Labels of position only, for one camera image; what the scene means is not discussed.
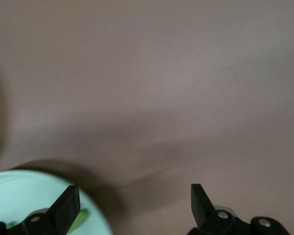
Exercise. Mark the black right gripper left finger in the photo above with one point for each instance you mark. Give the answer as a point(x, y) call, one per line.
point(66, 208)

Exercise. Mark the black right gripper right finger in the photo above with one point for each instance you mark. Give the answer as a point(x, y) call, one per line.
point(201, 210)

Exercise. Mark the green foam letter N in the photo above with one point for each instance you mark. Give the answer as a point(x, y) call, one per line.
point(82, 215)

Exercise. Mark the green foam letter B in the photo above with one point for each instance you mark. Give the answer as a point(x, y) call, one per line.
point(12, 224)

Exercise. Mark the light green plate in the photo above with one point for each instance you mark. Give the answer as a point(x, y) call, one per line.
point(27, 193)

